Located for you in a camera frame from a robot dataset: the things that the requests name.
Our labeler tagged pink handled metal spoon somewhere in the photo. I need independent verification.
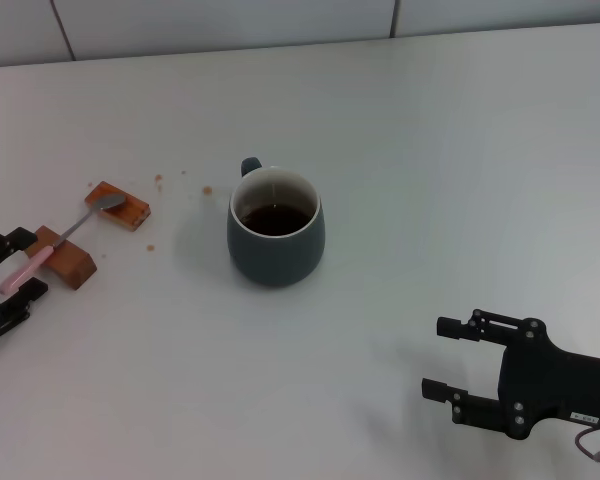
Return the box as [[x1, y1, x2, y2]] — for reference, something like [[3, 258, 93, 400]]
[[0, 193, 129, 295]]

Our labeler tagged tall wooden rest block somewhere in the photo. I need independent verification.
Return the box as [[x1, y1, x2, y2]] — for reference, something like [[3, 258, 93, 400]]
[[27, 224, 99, 290]]

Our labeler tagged dark grey ceramic cup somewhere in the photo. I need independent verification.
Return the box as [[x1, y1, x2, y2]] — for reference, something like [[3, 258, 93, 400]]
[[226, 157, 326, 289]]

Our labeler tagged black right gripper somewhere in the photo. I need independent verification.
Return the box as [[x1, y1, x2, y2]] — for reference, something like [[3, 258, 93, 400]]
[[421, 308, 600, 442]]

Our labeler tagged flat wooden rest block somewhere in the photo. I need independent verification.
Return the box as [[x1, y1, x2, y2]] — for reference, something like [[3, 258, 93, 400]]
[[83, 180, 152, 233]]

